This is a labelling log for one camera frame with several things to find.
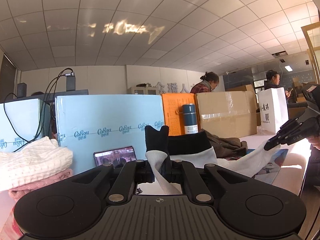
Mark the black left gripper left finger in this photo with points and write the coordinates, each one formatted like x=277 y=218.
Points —
x=124 y=186

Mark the white and black t-shirt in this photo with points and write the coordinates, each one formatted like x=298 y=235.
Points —
x=196 y=149

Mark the smartphone showing video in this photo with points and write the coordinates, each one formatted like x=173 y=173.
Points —
x=117 y=157

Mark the black power adapter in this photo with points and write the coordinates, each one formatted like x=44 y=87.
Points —
x=70 y=82

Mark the brown cardboard box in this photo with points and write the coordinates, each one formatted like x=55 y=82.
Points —
x=227 y=114

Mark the dark blue vacuum bottle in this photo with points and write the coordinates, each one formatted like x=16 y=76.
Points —
x=189 y=115

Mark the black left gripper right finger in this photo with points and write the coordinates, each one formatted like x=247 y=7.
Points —
x=187 y=175

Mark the operator right hand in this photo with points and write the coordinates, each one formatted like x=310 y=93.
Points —
x=315 y=142

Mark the orange flat box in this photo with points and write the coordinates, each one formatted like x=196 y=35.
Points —
x=173 y=111

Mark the cream knitted sweater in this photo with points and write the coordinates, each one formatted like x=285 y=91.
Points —
x=38 y=160

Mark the small light blue box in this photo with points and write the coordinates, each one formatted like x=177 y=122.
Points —
x=22 y=122

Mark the white paper bag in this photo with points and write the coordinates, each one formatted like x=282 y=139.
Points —
x=273 y=109

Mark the brown leather jacket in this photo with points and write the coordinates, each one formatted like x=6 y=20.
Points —
x=227 y=148

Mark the person in dark clothes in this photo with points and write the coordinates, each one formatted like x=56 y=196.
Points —
x=272 y=80

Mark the woman in plaid jacket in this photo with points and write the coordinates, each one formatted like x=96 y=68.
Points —
x=209 y=81

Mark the large light blue box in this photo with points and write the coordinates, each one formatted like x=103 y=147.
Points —
x=92 y=123

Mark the pink knitted sweater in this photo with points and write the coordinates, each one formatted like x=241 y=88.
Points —
x=20 y=191

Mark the small black speaker box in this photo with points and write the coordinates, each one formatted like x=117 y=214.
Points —
x=21 y=90

